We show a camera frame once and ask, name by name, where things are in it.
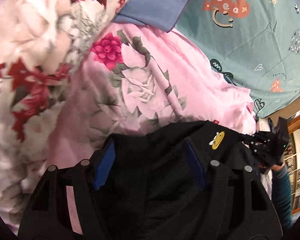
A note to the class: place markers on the blue plaid cloth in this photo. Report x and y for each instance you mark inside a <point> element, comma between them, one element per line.
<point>161,14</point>

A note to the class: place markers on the pink floral bed sheet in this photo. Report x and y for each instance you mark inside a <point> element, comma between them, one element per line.
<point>137,80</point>

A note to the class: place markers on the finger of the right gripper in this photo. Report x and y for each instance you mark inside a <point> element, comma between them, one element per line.
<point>258,136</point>
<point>260,151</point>

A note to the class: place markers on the person's right hand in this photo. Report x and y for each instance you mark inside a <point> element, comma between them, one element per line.
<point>265,170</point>

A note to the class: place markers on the teal right sleeve forearm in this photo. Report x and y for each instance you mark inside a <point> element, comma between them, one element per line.
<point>281,197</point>

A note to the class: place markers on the wooden shelf with frames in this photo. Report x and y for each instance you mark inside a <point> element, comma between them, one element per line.
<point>292,159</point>

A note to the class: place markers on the teal heart-print quilt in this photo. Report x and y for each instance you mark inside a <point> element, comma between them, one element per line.
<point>255,43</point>

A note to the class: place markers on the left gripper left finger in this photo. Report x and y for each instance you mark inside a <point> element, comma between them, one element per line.
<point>90,175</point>

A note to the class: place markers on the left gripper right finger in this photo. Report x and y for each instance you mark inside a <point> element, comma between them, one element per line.
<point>209,213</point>

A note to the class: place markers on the black pants with smiley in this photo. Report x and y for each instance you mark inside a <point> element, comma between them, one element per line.
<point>150,186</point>

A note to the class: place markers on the red floral pillow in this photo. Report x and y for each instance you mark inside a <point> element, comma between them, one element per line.
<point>42,42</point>

